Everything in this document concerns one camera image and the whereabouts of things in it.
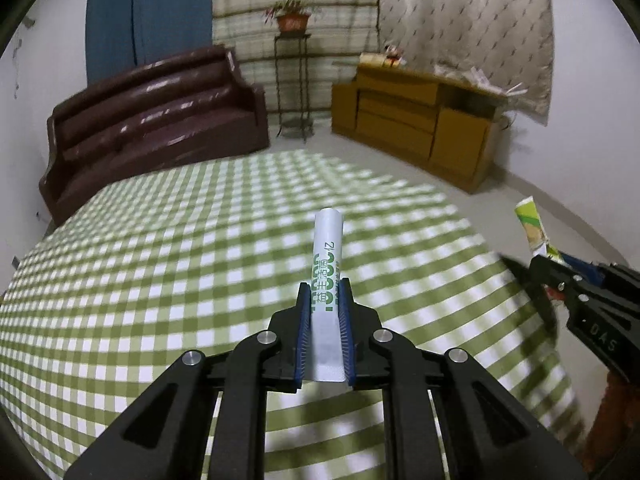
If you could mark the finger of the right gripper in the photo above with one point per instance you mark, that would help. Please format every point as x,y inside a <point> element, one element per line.
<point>588,270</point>
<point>563,283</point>

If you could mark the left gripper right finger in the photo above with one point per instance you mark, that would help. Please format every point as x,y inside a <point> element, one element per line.
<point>445,416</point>

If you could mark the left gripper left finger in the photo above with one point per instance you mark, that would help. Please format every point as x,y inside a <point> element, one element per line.
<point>205,416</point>

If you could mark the green yellow white wrapper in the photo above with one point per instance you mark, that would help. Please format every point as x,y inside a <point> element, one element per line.
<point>538,241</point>

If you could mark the white green tube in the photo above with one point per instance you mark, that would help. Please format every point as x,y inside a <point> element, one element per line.
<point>326,357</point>

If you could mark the black lined trash bin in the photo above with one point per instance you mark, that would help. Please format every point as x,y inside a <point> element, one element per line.
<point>536,293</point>

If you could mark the wooden tv cabinet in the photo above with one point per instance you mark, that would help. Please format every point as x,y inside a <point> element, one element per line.
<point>448,128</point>

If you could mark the green checkered tablecloth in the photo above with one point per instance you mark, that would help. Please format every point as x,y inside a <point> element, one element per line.
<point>201,257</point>

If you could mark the white wifi router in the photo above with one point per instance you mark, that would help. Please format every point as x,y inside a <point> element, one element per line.
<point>477,78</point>

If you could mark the beige diamond pattern curtain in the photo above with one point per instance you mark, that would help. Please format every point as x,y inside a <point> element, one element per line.
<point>510,42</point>

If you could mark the mickey mouse toy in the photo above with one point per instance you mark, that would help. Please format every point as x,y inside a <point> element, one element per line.
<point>393,56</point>

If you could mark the beige box on cabinet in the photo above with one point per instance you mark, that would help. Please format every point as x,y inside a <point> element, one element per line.
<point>372,59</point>

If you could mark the dark red leather sofa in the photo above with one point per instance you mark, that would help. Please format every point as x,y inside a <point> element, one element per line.
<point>191,107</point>

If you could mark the black metal plant stand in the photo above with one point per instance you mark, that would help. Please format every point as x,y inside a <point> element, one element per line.
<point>291,68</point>

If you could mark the striped green curtain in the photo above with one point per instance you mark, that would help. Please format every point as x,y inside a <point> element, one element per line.
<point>339,32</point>

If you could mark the potted plant orange pot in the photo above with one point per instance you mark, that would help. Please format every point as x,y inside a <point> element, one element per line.
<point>291,16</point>

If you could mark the blue curtain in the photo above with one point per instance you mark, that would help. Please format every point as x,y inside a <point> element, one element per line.
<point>124,34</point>

